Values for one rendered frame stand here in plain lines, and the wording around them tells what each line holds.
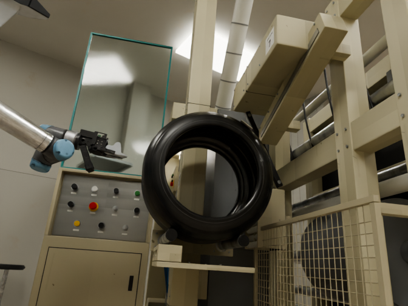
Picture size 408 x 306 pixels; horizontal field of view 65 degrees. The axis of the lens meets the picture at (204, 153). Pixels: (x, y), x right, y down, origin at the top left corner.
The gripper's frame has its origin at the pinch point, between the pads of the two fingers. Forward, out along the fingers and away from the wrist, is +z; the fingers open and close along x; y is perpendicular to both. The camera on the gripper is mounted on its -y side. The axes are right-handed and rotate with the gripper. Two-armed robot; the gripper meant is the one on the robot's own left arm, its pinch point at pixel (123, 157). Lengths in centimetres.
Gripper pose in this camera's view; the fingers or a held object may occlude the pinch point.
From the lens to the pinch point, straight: 137.9
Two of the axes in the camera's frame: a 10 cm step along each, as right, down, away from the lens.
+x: -2.0, 3.0, 9.3
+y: 1.9, -9.2, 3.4
